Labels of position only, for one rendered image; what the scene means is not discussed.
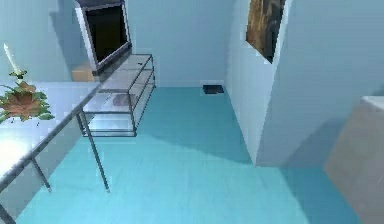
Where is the small black floor mat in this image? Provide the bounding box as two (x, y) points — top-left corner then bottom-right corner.
(202, 84), (225, 95)

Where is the black television set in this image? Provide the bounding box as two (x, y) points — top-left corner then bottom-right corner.
(73, 0), (133, 73)

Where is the glass television stand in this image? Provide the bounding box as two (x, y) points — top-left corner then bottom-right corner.
(81, 53), (157, 138)

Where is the white candle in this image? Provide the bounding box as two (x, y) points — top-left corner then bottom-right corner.
(3, 43), (22, 76)

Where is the tan cardboard box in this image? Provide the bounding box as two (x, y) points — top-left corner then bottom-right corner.
(71, 62), (96, 83)

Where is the white table with grey legs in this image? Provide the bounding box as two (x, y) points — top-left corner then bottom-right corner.
(0, 80), (111, 224)

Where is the brown framed picture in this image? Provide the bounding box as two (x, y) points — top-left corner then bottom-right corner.
(245, 0), (287, 64)

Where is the green and orange plant decoration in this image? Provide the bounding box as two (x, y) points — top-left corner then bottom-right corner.
(0, 70), (56, 125)

